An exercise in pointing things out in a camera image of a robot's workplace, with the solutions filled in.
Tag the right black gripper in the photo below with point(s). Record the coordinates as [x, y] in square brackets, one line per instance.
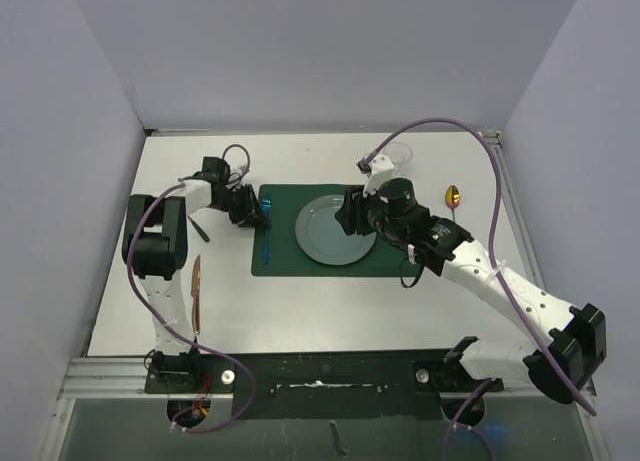
[351, 214]

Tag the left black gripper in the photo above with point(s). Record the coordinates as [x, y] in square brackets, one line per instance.
[249, 215]

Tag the blue plastic spoon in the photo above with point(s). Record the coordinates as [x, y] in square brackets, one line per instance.
[267, 231]

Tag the dark green placemat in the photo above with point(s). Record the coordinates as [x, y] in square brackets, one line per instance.
[288, 260]

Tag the teal round plate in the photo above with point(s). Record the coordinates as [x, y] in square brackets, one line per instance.
[322, 238]

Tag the clear plastic cup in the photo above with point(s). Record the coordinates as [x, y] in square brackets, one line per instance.
[400, 154]

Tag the copper knife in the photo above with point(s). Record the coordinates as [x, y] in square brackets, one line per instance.
[195, 294]

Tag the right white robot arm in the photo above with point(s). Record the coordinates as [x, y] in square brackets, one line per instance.
[566, 344]

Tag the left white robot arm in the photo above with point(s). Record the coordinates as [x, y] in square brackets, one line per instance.
[155, 249]

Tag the gold iridescent spoon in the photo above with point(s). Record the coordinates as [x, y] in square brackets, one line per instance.
[452, 200]

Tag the gold fork green handle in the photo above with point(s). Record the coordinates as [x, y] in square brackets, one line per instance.
[199, 230]

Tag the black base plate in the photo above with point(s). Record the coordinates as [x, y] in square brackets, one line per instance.
[422, 384]

